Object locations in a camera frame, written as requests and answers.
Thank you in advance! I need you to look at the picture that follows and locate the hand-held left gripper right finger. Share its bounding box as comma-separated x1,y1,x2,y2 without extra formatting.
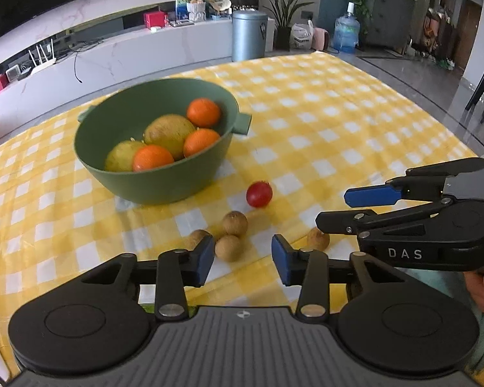
271,234,413,323

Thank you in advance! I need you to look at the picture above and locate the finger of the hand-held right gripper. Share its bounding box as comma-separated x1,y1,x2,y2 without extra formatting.
344,157,484,207
315,198,454,238

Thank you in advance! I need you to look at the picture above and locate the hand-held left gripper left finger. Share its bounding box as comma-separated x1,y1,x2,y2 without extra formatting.
75,235,216,322

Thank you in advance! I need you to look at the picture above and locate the green colander bowl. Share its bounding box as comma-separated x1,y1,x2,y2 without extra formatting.
73,78,253,205

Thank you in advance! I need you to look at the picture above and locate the orange mandarin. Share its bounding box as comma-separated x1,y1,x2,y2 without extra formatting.
183,128,221,158
186,98,221,127
132,144,175,172

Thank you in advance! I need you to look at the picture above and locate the yellow-green pear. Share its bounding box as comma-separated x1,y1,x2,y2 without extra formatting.
104,140,148,172
144,114,196,161

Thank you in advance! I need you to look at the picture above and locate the red cherry tomato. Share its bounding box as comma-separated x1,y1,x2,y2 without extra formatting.
246,181,274,209

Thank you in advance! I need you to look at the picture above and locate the green cucumber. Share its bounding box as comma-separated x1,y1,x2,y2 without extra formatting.
139,304,198,318

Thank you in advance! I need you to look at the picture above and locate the yellow checked tablecloth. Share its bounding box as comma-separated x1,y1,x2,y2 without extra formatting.
0,50,480,375

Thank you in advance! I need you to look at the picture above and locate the blue water jug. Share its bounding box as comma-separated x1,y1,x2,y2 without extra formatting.
333,2,361,54

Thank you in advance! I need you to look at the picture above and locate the pink small appliance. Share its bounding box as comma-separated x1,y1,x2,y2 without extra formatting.
312,28,331,50

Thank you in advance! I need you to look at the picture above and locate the white plastic bag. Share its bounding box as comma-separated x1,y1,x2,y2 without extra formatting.
290,22,314,49

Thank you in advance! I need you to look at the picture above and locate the dark grey drawer cabinet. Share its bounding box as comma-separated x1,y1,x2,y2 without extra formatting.
365,0,416,49

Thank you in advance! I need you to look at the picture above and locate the long-leaf plant in black pot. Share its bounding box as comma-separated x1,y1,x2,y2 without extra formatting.
251,0,321,51

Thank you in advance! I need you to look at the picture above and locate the blue-grey metal trash can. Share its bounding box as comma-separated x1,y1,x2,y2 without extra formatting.
231,9,268,62

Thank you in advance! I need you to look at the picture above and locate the white marble television console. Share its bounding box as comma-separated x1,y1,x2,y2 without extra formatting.
0,18,275,146

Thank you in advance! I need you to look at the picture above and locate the red box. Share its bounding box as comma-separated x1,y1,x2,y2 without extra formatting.
144,11,168,30

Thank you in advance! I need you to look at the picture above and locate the teddy bear in white pot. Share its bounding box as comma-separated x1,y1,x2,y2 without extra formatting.
187,0,209,23

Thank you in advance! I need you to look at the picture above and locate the white wifi router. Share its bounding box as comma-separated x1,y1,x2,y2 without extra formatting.
28,40,57,74

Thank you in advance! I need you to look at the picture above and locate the black cable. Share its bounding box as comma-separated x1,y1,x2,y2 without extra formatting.
73,40,106,84

